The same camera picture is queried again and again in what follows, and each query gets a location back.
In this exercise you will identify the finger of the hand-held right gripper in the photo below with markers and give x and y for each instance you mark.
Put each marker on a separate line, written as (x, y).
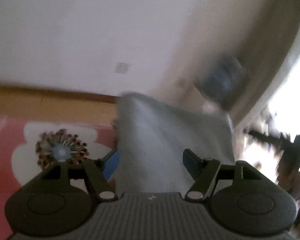
(265, 138)

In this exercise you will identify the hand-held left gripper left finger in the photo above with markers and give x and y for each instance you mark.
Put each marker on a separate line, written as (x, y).
(111, 165)

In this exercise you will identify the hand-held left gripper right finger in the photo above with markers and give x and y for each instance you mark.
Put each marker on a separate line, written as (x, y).
(191, 165)

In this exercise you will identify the grey sweatshirt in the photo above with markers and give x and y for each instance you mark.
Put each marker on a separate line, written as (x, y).
(165, 135)

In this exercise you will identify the beige curtain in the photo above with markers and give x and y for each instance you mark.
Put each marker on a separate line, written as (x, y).
(272, 55)

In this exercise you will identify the pink floral bedsheet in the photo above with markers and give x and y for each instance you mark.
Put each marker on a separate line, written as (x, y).
(5, 142)

